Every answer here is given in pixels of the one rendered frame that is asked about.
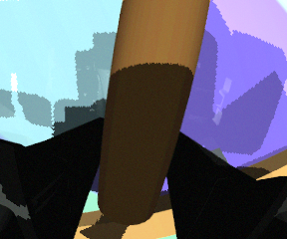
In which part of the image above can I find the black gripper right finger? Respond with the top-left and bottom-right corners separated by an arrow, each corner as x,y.
167,131 -> 287,239

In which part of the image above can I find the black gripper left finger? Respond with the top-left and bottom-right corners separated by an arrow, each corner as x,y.
0,119 -> 104,239

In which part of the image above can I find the brown cylinder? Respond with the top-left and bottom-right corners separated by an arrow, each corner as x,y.
97,0 -> 210,226

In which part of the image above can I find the orange bar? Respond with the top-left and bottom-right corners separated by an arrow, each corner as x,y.
75,150 -> 287,239

